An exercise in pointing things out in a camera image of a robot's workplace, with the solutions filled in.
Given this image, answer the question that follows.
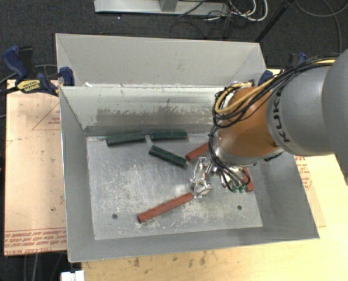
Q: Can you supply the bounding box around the dark green flat block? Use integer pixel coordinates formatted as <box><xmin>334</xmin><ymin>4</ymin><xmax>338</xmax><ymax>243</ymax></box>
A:
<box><xmin>149</xmin><ymin>130</ymin><xmax>189</xmax><ymax>142</ymax></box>
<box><xmin>148</xmin><ymin>145</ymin><xmax>188</xmax><ymax>169</ymax></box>
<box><xmin>105</xmin><ymin>131</ymin><xmax>147</xmax><ymax>147</ymax></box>

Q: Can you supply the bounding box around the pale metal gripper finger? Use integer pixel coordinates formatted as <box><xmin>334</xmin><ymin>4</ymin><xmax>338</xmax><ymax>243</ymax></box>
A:
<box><xmin>188</xmin><ymin>176</ymin><xmax>204</xmax><ymax>191</ymax></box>
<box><xmin>194</xmin><ymin>183</ymin><xmax>214</xmax><ymax>200</ymax></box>

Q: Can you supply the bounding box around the grey metal bin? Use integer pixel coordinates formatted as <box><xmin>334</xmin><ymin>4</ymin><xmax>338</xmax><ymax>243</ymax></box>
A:
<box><xmin>55</xmin><ymin>33</ymin><xmax>320</xmax><ymax>263</ymax></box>

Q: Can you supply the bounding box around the red-brown flat block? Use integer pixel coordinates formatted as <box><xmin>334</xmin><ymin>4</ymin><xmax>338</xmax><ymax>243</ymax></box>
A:
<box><xmin>185</xmin><ymin>142</ymin><xmax>211</xmax><ymax>162</ymax></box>
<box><xmin>241</xmin><ymin>167</ymin><xmax>256</xmax><ymax>193</ymax></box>
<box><xmin>137</xmin><ymin>191</ymin><xmax>195</xmax><ymax>224</ymax></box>

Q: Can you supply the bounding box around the brown cardboard board, red print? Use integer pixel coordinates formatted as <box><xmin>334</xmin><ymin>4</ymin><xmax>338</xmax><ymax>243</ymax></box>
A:
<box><xmin>3</xmin><ymin>79</ymin><xmax>328</xmax><ymax>257</ymax></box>

